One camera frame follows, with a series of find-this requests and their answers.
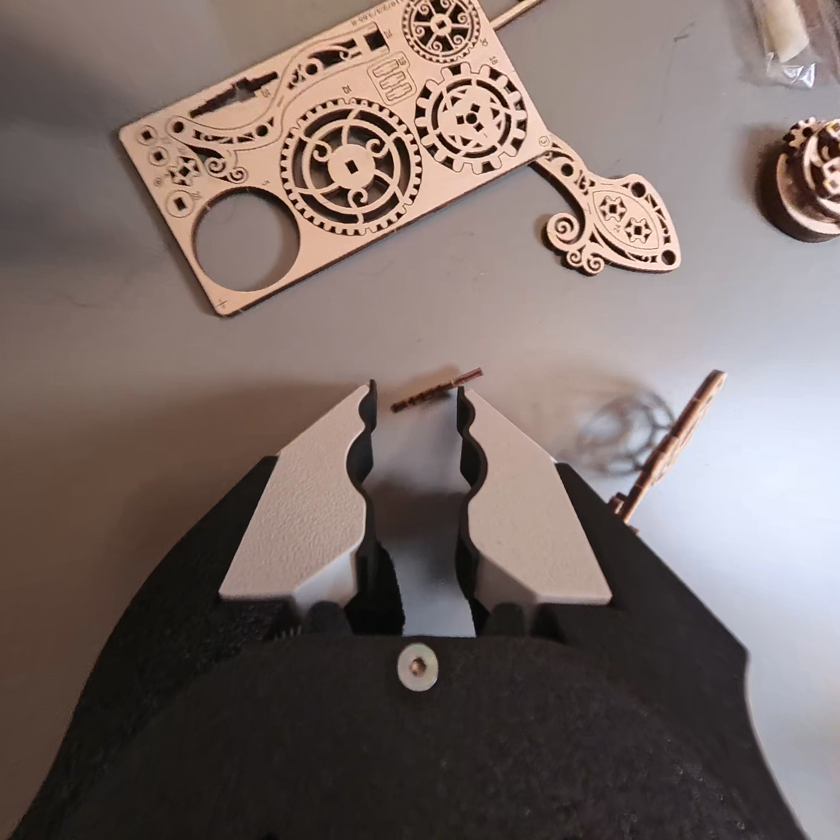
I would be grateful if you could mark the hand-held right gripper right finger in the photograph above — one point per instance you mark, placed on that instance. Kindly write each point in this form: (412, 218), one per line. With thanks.
(531, 531)

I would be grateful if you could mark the thin wooden stick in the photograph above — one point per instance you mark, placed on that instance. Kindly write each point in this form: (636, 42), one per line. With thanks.
(515, 14)

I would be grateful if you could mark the grey desk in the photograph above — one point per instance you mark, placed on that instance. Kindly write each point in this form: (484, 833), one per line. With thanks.
(131, 394)

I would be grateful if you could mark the small clear plastic bag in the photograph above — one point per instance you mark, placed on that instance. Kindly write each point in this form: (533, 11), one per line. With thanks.
(787, 39)

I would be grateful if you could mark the small wooden stepped pin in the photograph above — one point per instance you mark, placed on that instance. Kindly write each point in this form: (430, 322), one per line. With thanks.
(426, 395)

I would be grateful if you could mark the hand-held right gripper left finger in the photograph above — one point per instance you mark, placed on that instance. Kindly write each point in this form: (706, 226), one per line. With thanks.
(302, 525)

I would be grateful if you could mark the wooden gear and dial assembly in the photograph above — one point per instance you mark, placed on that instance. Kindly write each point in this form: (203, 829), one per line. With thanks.
(695, 407)

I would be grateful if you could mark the wooden puzzle sheet with gears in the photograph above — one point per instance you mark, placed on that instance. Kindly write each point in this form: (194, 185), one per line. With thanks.
(359, 84)

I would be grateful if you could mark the ornate wooden leaf piece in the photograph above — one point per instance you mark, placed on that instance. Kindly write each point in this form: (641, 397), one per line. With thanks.
(623, 220)

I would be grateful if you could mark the round wooden gear stack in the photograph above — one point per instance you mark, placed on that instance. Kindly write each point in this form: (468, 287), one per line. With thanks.
(800, 216)

